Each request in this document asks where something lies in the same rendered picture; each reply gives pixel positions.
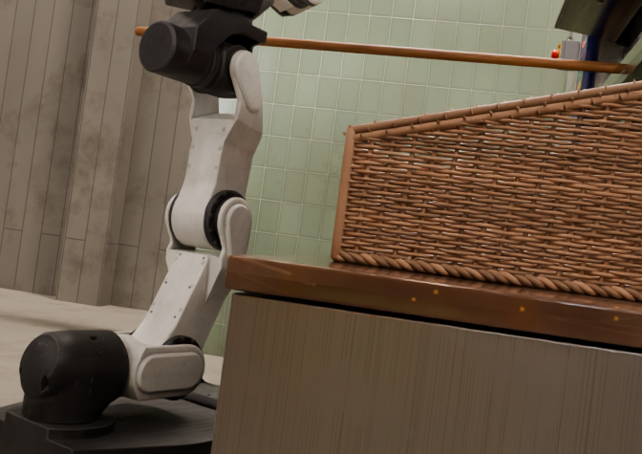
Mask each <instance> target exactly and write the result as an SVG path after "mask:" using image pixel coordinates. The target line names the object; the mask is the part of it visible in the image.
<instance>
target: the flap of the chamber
mask: <svg viewBox="0 0 642 454"><path fill-rule="evenodd" d="M641 5H642V0H604V3H603V4H597V3H596V0H565V1H564V3H563V6H562V7H561V10H560V12H559V15H558V17H557V20H556V22H555V26H554V28H556V29H560V30H565V31H569V32H577V33H580V34H584V35H589V36H593V37H598V38H602V39H606V40H610V41H614V42H615V41H616V40H617V38H618V37H619V36H620V34H621V33H622V31H623V30H625V28H626V27H627V25H628V24H629V23H630V21H631V19H632V18H633V17H634V15H635V14H636V12H637V11H638V10H639V8H640V7H641Z"/></svg>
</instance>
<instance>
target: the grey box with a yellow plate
mask: <svg viewBox="0 0 642 454"><path fill-rule="evenodd" d="M560 44H561V46H560V49H559V48H558V53H559V55H558V57H557V58H560V59H573V60H578V55H579V48H580V41H572V40H562V41H561V43H560Z"/></svg>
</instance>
